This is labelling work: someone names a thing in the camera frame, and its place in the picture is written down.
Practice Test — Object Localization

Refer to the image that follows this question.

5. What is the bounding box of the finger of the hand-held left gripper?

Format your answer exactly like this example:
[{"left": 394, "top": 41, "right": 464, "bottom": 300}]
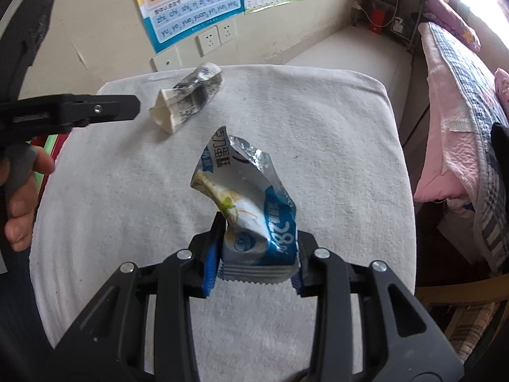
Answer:
[
  {"left": 0, "top": 0, "right": 56, "bottom": 102},
  {"left": 0, "top": 93, "right": 141, "bottom": 146}
]

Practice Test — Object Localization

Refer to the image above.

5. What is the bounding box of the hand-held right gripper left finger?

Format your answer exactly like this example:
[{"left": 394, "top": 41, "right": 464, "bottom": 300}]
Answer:
[{"left": 52, "top": 212, "right": 227, "bottom": 382}]

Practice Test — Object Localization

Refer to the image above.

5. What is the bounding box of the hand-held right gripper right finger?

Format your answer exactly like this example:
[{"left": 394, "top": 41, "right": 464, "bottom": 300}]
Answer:
[{"left": 292, "top": 231, "right": 464, "bottom": 382}]

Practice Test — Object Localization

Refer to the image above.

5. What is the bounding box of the red bin with green rim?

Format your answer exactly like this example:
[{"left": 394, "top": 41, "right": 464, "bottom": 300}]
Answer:
[{"left": 40, "top": 133, "right": 71, "bottom": 168}]

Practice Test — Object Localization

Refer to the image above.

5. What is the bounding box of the blue white snack wrapper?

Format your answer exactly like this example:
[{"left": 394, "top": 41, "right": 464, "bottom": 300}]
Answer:
[{"left": 190, "top": 126, "right": 300, "bottom": 284}]

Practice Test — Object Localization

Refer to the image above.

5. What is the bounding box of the white black carton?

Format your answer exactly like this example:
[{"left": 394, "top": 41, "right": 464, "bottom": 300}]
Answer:
[{"left": 149, "top": 62, "right": 223, "bottom": 134}]

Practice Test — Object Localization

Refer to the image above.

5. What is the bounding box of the person's left hand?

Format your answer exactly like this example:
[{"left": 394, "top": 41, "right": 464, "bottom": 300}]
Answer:
[{"left": 0, "top": 145, "right": 56, "bottom": 252}]

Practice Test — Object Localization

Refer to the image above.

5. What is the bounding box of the wooden chair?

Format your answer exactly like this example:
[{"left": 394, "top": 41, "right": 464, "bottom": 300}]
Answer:
[{"left": 415, "top": 279, "right": 509, "bottom": 367}]

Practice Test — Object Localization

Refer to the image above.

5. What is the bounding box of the plaid chair cushion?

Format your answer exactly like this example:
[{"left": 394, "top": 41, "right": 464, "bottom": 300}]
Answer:
[{"left": 445, "top": 306, "right": 506, "bottom": 363}]

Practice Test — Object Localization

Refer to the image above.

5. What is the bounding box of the bed with pink bedding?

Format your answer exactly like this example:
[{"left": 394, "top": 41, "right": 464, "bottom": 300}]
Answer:
[{"left": 414, "top": 28, "right": 490, "bottom": 211}]

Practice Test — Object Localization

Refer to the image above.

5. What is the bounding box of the black clothing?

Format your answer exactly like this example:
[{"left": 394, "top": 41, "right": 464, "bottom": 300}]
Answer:
[{"left": 491, "top": 123, "right": 509, "bottom": 168}]

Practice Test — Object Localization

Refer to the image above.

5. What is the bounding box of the bed with plaid quilt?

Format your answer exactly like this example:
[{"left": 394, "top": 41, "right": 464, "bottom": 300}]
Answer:
[{"left": 427, "top": 22, "right": 509, "bottom": 263}]

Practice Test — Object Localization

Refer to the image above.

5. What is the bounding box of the small red container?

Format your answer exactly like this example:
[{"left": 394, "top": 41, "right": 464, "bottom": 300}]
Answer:
[{"left": 368, "top": 6, "right": 388, "bottom": 34}]

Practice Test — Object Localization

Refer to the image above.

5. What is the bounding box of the pink duvet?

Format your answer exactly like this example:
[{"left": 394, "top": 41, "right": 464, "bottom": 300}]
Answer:
[{"left": 494, "top": 67, "right": 509, "bottom": 108}]

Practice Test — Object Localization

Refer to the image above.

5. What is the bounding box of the dark shelf rack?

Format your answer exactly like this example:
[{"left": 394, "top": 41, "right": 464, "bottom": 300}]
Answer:
[{"left": 354, "top": 0, "right": 430, "bottom": 52}]

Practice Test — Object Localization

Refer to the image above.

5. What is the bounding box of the purple pillow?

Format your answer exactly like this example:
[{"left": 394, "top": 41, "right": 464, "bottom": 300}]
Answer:
[{"left": 427, "top": 0, "right": 482, "bottom": 52}]

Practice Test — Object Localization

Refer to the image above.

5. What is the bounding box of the white wall plate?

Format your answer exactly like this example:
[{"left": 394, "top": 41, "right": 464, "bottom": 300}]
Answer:
[{"left": 150, "top": 46, "right": 180, "bottom": 73}]

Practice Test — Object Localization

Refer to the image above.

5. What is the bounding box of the white wall socket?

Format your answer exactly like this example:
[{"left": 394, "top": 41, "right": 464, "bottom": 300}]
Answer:
[
  {"left": 217, "top": 18, "right": 238, "bottom": 46},
  {"left": 195, "top": 26, "right": 221, "bottom": 57}
]

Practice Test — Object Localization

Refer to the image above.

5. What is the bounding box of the blue letter wall poster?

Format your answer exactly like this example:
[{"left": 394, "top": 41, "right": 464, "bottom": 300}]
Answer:
[{"left": 125, "top": 0, "right": 245, "bottom": 54}]

